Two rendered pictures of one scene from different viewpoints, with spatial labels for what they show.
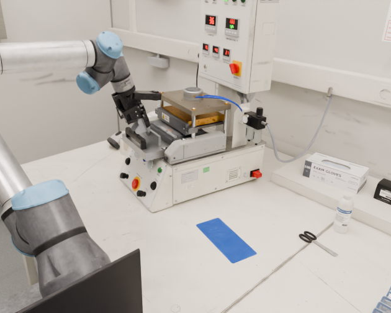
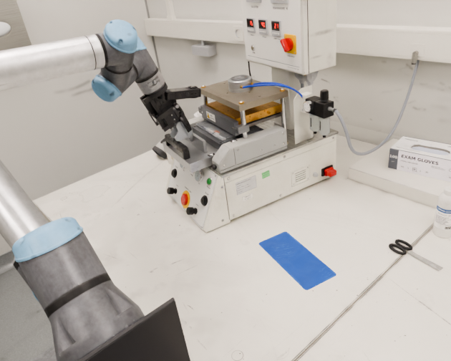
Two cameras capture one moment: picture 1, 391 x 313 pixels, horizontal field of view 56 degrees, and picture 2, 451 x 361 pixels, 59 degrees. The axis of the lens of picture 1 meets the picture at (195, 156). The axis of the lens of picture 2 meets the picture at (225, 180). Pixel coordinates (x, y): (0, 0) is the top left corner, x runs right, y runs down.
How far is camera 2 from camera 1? 0.18 m
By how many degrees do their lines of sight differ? 8
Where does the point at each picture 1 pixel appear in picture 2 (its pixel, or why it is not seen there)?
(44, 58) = (40, 64)
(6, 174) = (13, 215)
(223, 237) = (292, 256)
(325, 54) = (405, 10)
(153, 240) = (208, 266)
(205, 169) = (264, 173)
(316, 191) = (406, 186)
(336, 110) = (425, 80)
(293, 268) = (384, 291)
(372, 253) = not seen: outside the picture
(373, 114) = not seen: outside the picture
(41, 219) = (46, 272)
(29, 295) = not seen: hidden behind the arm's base
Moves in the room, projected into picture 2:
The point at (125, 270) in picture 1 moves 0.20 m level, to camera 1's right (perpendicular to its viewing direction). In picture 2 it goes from (159, 327) to (284, 323)
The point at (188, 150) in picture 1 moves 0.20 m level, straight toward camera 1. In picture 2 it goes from (241, 154) to (240, 188)
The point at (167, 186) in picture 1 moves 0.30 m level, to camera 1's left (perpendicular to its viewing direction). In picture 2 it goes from (220, 200) to (125, 206)
